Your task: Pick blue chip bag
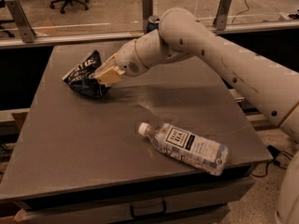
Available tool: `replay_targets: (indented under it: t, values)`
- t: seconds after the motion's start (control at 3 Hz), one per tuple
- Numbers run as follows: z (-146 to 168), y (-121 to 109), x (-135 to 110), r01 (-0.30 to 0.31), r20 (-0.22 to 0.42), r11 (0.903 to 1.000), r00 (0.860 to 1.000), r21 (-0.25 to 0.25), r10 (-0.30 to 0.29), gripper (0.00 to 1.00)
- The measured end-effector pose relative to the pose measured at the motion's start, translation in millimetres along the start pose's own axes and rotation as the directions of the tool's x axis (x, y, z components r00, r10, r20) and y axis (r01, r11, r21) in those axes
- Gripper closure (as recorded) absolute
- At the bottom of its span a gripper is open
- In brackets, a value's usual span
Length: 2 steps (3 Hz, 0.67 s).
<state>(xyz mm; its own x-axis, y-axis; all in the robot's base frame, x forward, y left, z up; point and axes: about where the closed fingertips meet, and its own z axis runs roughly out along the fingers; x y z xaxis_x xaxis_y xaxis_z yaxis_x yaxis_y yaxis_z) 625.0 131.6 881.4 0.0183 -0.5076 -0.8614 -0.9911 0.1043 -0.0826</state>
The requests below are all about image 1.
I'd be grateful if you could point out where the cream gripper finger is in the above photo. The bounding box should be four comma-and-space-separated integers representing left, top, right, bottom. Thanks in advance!
88, 70, 110, 85

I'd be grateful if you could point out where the blue chip bag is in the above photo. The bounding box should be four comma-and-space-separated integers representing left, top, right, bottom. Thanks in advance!
63, 50, 109, 98

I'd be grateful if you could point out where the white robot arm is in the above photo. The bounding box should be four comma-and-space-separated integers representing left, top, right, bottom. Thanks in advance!
91, 7, 299, 142

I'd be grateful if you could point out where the blue soda can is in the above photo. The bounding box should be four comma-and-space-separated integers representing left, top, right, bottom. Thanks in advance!
147, 16, 160, 33

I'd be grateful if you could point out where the clear tea bottle white cap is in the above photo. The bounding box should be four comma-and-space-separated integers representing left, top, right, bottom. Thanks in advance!
138, 122, 228, 176

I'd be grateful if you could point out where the middle metal bracket post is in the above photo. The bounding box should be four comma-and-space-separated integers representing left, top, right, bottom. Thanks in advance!
142, 0, 153, 32

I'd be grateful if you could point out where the metal bracket post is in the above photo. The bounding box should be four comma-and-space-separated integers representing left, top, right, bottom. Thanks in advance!
142, 0, 153, 32
213, 0, 232, 31
6, 0, 36, 43

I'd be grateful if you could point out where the left metal bracket post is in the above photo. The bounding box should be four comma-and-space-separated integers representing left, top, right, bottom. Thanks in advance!
6, 0, 36, 43

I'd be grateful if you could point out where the metal rail ledge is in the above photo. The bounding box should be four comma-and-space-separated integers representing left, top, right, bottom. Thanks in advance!
0, 20, 299, 49

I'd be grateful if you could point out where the right metal bracket post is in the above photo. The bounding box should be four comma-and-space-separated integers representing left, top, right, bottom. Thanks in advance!
213, 0, 232, 31

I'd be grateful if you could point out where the black drawer handle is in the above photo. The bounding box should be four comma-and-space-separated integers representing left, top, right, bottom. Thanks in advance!
130, 201, 167, 219

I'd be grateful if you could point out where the black power cable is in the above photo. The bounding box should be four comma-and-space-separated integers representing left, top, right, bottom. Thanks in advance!
250, 145, 295, 179

